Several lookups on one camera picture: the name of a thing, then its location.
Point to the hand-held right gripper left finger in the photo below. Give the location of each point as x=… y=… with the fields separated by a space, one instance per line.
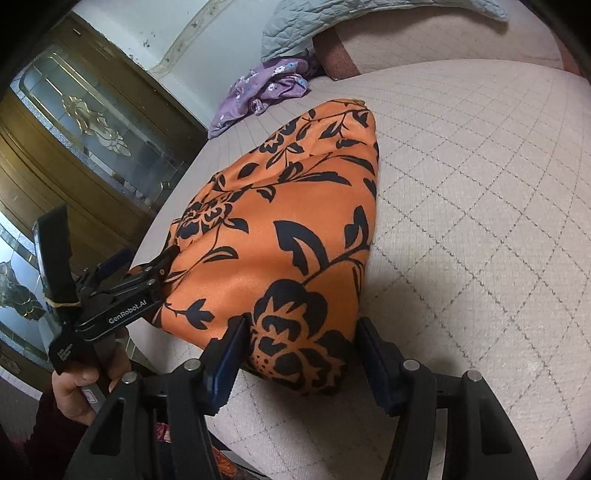
x=226 y=364

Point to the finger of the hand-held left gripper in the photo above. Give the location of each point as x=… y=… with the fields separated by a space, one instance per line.
x=115 y=263
x=159 y=265

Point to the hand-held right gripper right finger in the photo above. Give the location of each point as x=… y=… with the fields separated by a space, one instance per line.
x=376 y=364

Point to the orange black floral garment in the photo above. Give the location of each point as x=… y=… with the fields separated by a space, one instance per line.
x=286 y=240

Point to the person's left forearm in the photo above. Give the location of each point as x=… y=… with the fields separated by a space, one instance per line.
x=51 y=438

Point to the person's left hand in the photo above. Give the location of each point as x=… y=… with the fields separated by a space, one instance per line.
x=74 y=392

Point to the wooden wardrobe with glass panels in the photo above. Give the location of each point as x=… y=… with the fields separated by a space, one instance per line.
x=69 y=138

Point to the beige quilted bedspread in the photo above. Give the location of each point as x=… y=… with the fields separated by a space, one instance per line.
x=461 y=207

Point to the purple floral cloth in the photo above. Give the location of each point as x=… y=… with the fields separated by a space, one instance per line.
x=258 y=90

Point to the brown pillow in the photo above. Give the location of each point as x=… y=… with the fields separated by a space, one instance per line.
x=336 y=57

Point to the grey quilted blanket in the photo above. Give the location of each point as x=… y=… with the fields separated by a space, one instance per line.
x=332 y=18

